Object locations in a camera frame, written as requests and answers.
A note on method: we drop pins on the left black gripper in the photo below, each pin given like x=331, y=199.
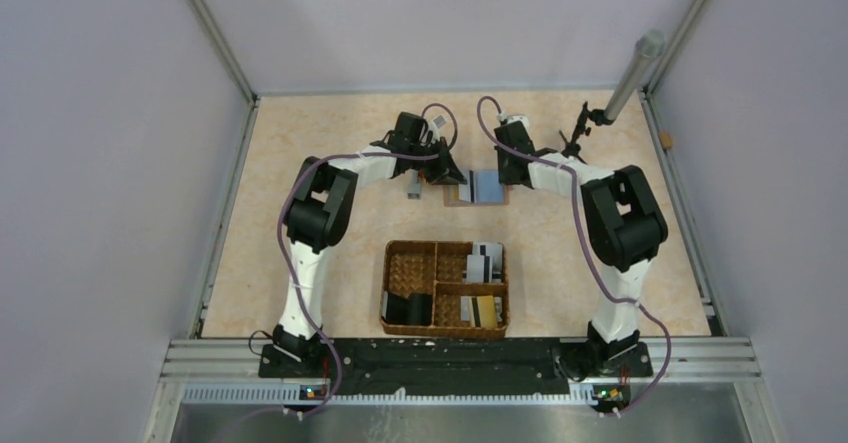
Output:
x=445, y=170

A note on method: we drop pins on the grey metal pole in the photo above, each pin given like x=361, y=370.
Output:
x=647, y=49

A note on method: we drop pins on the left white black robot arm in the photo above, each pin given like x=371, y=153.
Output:
x=315, y=217

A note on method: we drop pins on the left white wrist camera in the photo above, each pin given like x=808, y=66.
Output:
x=437, y=123

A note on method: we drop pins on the grey striped card beside gold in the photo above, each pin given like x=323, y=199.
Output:
x=466, y=309

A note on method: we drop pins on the silver striped card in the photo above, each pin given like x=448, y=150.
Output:
x=467, y=191

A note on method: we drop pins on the brown woven divided basket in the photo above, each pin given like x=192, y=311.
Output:
x=438, y=268

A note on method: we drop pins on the small brown wall object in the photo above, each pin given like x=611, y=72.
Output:
x=666, y=140

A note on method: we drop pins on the brown leather card holder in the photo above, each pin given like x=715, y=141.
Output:
x=489, y=191

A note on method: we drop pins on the grey toy brick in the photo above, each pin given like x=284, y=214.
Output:
x=415, y=187

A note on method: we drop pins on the grey card in basket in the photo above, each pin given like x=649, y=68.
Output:
x=478, y=269

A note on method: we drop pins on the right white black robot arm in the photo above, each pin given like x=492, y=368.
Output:
x=620, y=227

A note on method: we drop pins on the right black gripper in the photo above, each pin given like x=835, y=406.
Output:
x=504, y=178

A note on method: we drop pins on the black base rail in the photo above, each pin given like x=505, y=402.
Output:
x=454, y=367

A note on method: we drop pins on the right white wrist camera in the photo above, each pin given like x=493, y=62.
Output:
x=506, y=119

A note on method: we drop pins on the black box in basket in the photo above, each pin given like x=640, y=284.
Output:
x=414, y=310

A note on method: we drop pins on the black mini tripod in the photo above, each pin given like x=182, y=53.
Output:
x=572, y=148

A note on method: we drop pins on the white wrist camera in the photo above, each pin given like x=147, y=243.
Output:
x=506, y=119
x=437, y=123

